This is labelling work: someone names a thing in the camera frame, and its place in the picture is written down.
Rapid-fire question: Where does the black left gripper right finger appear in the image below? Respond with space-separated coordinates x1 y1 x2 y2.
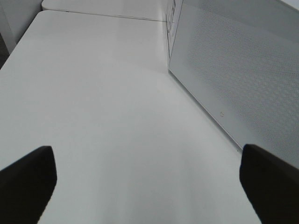
239 144 299 224

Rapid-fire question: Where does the white microwave oven body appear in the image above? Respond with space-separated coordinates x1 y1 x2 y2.
166 0 183 70

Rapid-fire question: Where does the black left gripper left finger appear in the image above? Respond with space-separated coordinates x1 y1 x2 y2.
0 146 57 224

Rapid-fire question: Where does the white microwave door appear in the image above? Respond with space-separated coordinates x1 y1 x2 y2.
170 0 299 167

